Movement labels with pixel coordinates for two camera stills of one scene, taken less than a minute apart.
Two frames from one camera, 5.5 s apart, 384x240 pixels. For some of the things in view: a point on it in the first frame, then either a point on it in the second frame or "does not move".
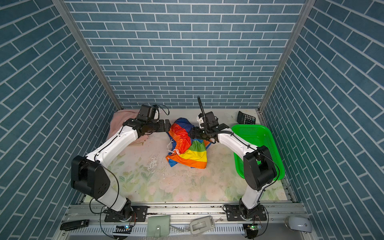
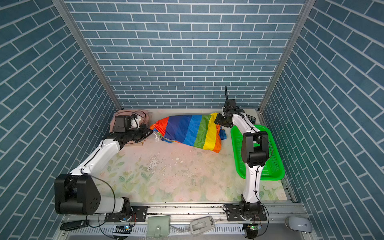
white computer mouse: (299, 223) does not move
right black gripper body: (202, 133) → (222, 120)
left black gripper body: (157, 126) → (137, 134)
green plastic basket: (257, 136) does not move
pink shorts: (117, 121) does not move
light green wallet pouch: (158, 226) does not move
